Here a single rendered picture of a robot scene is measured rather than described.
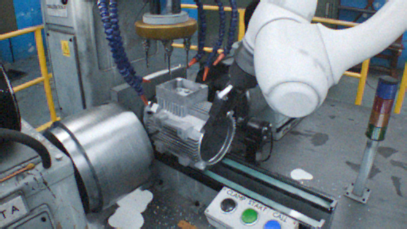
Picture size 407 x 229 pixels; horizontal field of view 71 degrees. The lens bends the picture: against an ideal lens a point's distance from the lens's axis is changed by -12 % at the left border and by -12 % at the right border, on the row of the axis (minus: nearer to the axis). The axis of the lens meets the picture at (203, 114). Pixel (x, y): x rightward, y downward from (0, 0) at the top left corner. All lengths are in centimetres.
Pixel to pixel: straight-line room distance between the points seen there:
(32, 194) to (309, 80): 50
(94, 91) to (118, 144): 35
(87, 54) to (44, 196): 51
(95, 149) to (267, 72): 42
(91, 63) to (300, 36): 70
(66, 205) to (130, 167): 18
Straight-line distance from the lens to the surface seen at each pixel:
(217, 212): 63
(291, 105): 46
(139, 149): 77
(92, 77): 104
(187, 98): 90
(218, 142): 101
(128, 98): 98
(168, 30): 86
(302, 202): 91
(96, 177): 72
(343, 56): 50
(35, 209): 65
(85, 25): 99
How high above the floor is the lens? 149
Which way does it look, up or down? 26 degrees down
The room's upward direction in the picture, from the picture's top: straight up
